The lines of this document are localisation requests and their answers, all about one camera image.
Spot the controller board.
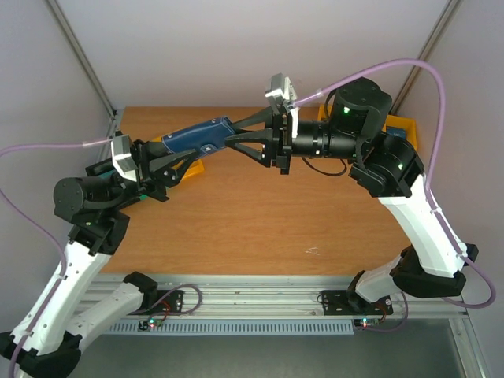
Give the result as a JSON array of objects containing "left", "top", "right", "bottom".
[
  {"left": 137, "top": 318, "right": 164, "bottom": 332},
  {"left": 354, "top": 317, "right": 381, "bottom": 329}
]

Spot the yellow bin left side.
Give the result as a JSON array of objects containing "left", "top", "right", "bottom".
[{"left": 181, "top": 159, "right": 205, "bottom": 181}]

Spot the blue card stack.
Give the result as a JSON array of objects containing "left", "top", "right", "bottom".
[{"left": 386, "top": 126, "right": 407, "bottom": 139}]

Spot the right corner aluminium profile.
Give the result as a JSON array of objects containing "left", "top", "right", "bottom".
[{"left": 391, "top": 0, "right": 463, "bottom": 115}]

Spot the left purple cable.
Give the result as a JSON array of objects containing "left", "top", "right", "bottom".
[{"left": 0, "top": 135, "right": 119, "bottom": 378}]

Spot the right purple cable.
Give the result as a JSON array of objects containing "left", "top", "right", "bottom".
[{"left": 291, "top": 58, "right": 497, "bottom": 309}]

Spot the yellow bin far right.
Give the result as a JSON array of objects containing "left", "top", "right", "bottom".
[{"left": 383, "top": 115, "right": 418, "bottom": 150}]

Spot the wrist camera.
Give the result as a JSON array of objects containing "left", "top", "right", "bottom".
[
  {"left": 110, "top": 135, "right": 138, "bottom": 182},
  {"left": 265, "top": 73, "right": 298, "bottom": 114}
]

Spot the right controller board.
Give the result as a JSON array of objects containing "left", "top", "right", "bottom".
[{"left": 354, "top": 317, "right": 381, "bottom": 329}]

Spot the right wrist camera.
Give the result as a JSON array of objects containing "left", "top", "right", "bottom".
[{"left": 265, "top": 73, "right": 298, "bottom": 114}]

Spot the grey slotted cable duct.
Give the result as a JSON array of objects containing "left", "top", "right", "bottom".
[{"left": 106, "top": 319, "right": 354, "bottom": 336}]

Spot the left corner aluminium profile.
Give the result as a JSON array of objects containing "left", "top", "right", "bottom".
[{"left": 45, "top": 0, "right": 117, "bottom": 123}]

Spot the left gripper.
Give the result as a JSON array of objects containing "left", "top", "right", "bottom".
[{"left": 106, "top": 137, "right": 201, "bottom": 209}]

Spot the black bin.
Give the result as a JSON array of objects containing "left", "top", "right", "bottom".
[{"left": 85, "top": 158, "right": 115, "bottom": 178}]

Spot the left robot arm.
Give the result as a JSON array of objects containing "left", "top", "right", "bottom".
[{"left": 1, "top": 135, "right": 200, "bottom": 377}]

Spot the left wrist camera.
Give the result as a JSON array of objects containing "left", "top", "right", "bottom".
[{"left": 110, "top": 135, "right": 138, "bottom": 182}]

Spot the purple cable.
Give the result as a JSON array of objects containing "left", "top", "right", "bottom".
[
  {"left": 0, "top": 135, "right": 119, "bottom": 378},
  {"left": 291, "top": 58, "right": 497, "bottom": 309}
]

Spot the yellow bin far left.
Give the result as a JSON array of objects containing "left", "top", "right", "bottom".
[{"left": 317, "top": 104, "right": 332, "bottom": 120}]

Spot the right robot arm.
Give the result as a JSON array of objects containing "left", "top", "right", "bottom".
[{"left": 225, "top": 77, "right": 478, "bottom": 313}]

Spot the aluminium rail base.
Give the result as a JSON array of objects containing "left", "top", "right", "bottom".
[{"left": 76, "top": 273, "right": 469, "bottom": 321}]

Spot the left controller board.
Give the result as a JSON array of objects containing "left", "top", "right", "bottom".
[{"left": 137, "top": 318, "right": 164, "bottom": 332}]

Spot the corner aluminium profile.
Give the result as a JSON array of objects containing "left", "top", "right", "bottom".
[
  {"left": 391, "top": 0, "right": 463, "bottom": 115},
  {"left": 45, "top": 0, "right": 117, "bottom": 123}
]

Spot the yellow bin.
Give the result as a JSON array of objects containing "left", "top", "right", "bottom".
[
  {"left": 181, "top": 159, "right": 205, "bottom": 181},
  {"left": 317, "top": 104, "right": 332, "bottom": 120},
  {"left": 383, "top": 115, "right": 418, "bottom": 150}
]

